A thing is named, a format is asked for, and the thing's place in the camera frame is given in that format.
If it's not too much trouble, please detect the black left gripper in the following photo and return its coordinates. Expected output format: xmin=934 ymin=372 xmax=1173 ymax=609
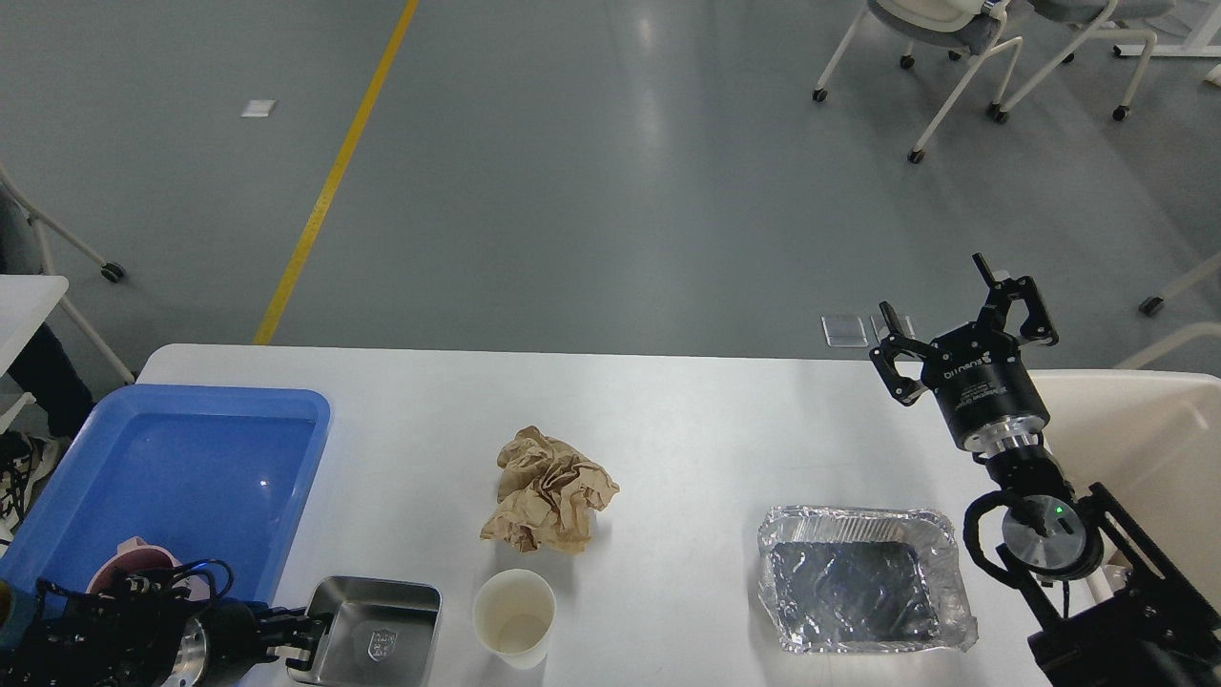
xmin=164 ymin=602 xmax=333 ymax=686

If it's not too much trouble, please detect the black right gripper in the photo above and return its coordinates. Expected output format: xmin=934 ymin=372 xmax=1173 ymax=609
xmin=869 ymin=253 xmax=1060 ymax=454

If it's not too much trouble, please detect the stainless steel square tray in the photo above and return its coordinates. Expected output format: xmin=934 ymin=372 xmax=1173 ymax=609
xmin=286 ymin=575 xmax=444 ymax=686

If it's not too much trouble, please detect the pink plastic mug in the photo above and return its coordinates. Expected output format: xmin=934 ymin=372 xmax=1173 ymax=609
xmin=85 ymin=536 xmax=209 ymax=602

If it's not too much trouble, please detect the white paper cup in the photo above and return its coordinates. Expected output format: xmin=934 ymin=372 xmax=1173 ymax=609
xmin=473 ymin=569 xmax=558 ymax=670

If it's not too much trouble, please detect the aluminium foil container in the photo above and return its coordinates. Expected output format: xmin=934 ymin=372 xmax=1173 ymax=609
xmin=757 ymin=505 xmax=980 ymax=654

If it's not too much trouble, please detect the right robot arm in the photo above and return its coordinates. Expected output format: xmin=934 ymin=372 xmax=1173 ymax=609
xmin=869 ymin=253 xmax=1219 ymax=686

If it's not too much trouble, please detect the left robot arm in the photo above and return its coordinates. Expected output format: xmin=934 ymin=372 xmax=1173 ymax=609
xmin=2 ymin=558 xmax=333 ymax=686

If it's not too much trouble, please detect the floor outlet plate right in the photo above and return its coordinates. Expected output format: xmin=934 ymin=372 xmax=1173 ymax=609
xmin=869 ymin=314 xmax=916 ymax=347

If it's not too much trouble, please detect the floor outlet plate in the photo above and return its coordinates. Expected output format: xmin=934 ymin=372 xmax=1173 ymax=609
xmin=869 ymin=314 xmax=916 ymax=347
xmin=821 ymin=316 xmax=871 ymax=348

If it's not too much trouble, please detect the floor outlet plate left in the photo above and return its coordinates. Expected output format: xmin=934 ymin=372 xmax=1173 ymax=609
xmin=821 ymin=316 xmax=871 ymax=348

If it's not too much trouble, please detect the blue plastic tray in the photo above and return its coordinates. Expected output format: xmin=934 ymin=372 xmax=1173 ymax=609
xmin=2 ymin=384 xmax=331 ymax=603

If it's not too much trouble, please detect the white chair leg with caster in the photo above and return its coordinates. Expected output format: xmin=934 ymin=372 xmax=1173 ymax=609
xmin=1137 ymin=253 xmax=1221 ymax=318

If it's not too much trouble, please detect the beige plastic bin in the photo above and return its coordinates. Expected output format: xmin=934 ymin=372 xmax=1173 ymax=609
xmin=1032 ymin=370 xmax=1220 ymax=606

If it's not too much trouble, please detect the crumpled brown paper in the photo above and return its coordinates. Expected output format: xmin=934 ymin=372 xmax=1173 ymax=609
xmin=479 ymin=426 xmax=620 ymax=555

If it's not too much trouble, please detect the white grey chair left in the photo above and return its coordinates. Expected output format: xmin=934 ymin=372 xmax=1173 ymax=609
xmin=811 ymin=1 xmax=1024 ymax=165

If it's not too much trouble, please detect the white grey chair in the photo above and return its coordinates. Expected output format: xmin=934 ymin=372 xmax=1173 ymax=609
xmin=811 ymin=1 xmax=1024 ymax=165
xmin=987 ymin=1 xmax=1176 ymax=123

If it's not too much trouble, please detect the white grey chair right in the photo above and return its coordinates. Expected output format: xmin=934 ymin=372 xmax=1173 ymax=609
xmin=987 ymin=1 xmax=1176 ymax=123

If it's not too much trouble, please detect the white desk base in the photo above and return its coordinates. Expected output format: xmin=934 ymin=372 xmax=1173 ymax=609
xmin=1121 ymin=1 xmax=1220 ymax=61

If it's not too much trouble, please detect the white side table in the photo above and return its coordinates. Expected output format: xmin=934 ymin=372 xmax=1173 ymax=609
xmin=1 ymin=275 xmax=70 ymax=373

